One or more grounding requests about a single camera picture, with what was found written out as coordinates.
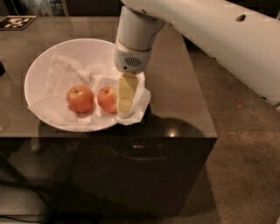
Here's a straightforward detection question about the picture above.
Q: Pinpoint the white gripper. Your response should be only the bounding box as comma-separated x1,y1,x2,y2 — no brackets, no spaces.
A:
114,40,151,118

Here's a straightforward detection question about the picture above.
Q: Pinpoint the red apple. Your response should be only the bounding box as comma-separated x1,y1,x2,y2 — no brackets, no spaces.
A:
66,85,95,113
97,86,117,114

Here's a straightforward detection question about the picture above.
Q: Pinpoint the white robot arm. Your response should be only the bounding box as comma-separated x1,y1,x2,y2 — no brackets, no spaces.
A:
114,0,280,109

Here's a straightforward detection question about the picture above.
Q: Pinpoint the white bowl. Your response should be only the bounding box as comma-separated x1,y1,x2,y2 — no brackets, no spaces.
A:
24,38,146,133

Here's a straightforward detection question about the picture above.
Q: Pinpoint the white crumpled paper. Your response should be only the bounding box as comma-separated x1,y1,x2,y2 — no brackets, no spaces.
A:
26,55,151,132

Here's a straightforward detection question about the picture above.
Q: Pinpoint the black white fiducial marker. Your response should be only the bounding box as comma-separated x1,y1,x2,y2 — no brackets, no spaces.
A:
0,16,37,31

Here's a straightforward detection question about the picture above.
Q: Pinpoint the black object at left edge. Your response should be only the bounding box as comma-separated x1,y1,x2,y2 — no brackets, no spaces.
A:
0,61,5,77

